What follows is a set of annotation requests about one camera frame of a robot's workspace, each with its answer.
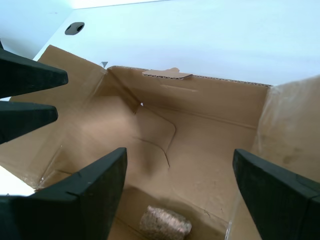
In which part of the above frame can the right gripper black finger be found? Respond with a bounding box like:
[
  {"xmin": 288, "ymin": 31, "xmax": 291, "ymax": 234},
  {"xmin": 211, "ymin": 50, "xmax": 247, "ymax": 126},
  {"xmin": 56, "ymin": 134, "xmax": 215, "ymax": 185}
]
[
  {"xmin": 232, "ymin": 148, "xmax": 320, "ymax": 240},
  {"xmin": 0, "ymin": 147, "xmax": 128, "ymax": 240}
]

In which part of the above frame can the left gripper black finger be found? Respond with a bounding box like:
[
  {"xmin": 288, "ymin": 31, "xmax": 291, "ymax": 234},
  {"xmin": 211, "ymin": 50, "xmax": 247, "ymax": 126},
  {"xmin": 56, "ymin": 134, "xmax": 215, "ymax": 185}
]
[
  {"xmin": 0, "ymin": 38, "xmax": 69, "ymax": 100},
  {"xmin": 0, "ymin": 100, "xmax": 59, "ymax": 145}
]

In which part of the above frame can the speckled granite rock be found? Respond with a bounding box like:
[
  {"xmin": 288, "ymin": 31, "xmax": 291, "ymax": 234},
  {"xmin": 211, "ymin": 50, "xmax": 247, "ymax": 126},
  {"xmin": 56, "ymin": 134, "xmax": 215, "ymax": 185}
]
[{"xmin": 139, "ymin": 205, "xmax": 193, "ymax": 240}]

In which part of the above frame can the brown cardboard box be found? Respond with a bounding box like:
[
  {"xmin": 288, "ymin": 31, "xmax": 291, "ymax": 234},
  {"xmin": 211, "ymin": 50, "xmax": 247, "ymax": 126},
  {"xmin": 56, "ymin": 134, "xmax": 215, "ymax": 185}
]
[{"xmin": 0, "ymin": 44, "xmax": 320, "ymax": 240}]

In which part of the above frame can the black oval cable grommet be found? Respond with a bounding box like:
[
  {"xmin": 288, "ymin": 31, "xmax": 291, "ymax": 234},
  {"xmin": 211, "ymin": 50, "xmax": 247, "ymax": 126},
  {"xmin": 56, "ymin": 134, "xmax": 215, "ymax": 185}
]
[{"xmin": 64, "ymin": 21, "xmax": 85, "ymax": 36}]

